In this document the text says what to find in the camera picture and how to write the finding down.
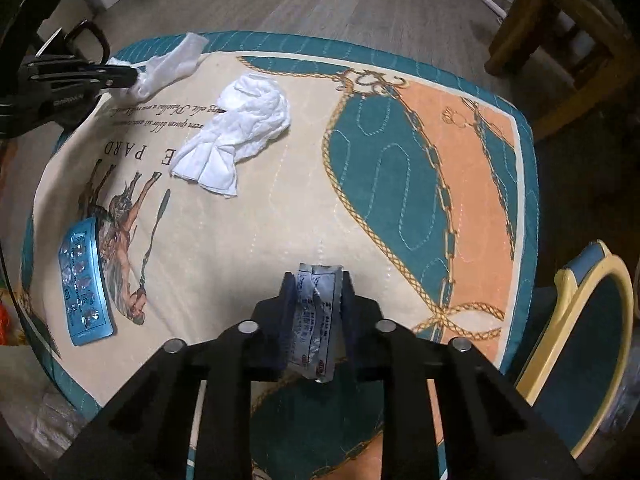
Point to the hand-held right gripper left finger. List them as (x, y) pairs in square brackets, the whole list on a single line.
[(286, 325)]

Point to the wooden chair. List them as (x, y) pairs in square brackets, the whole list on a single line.
[(575, 35)]

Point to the blue bin with cream rim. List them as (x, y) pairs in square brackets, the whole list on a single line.
[(575, 360)]

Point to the blue blister pack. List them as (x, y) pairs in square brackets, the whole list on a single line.
[(82, 285)]

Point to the silver sachet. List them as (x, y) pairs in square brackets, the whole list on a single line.
[(315, 320)]

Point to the large crumpled white tissue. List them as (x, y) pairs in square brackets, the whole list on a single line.
[(240, 120)]

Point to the printed teal and orange mat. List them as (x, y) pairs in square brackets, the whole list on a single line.
[(250, 220)]

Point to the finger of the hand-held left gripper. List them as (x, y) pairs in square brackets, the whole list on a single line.
[(120, 80), (102, 47)]

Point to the small white tissue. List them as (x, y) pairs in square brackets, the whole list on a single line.
[(165, 67)]

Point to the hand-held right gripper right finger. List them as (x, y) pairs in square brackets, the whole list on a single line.
[(350, 325)]

